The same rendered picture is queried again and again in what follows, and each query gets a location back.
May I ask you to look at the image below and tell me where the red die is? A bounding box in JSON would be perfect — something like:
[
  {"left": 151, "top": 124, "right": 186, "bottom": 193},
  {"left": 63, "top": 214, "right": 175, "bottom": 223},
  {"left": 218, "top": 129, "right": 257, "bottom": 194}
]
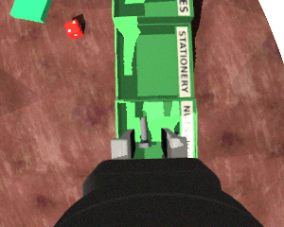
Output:
[{"left": 65, "top": 20, "right": 83, "bottom": 39}]

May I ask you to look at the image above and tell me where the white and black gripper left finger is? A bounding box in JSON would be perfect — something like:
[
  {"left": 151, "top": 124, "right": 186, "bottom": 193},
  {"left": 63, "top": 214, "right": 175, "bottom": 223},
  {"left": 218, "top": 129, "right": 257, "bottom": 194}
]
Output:
[{"left": 111, "top": 129, "right": 135, "bottom": 160}]

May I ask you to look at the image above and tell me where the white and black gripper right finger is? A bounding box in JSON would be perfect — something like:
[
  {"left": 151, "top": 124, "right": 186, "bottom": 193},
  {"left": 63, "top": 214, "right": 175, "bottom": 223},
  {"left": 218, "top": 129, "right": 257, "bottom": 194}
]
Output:
[{"left": 161, "top": 128, "right": 187, "bottom": 158}]

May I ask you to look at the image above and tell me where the green three-compartment bin rack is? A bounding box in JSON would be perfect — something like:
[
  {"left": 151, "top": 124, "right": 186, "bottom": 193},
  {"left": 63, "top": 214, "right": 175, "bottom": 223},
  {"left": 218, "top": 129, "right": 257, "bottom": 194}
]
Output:
[{"left": 113, "top": 0, "right": 197, "bottom": 159}]

